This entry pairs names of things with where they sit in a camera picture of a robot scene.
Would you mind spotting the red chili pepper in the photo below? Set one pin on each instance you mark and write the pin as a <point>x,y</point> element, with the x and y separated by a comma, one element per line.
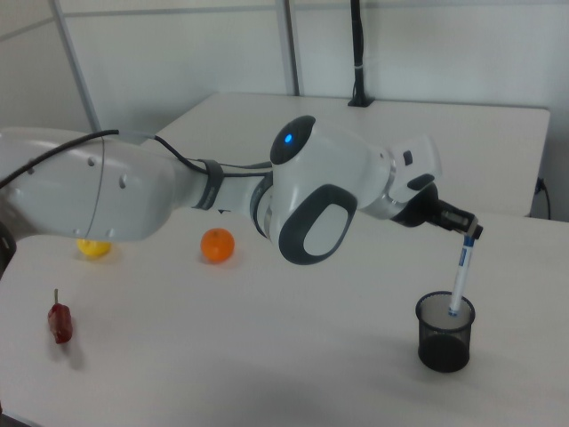
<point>61,322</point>

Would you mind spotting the orange mandarin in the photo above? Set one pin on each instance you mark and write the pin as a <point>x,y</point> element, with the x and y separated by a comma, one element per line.
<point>217,245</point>

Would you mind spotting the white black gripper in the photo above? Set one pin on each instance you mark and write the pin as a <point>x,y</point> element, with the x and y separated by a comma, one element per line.
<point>418,160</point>

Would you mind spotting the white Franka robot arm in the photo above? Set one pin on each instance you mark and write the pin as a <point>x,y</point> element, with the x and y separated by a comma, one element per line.
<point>320,178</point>

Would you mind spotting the black camera pole with base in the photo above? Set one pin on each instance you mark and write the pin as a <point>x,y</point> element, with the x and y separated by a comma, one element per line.
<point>358,44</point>

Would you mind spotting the blue white marker pen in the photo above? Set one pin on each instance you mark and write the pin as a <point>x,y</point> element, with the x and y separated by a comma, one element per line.
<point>460,276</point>

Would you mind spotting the black mesh pen cup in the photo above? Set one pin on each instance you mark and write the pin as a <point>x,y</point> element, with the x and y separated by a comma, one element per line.
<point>444,351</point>

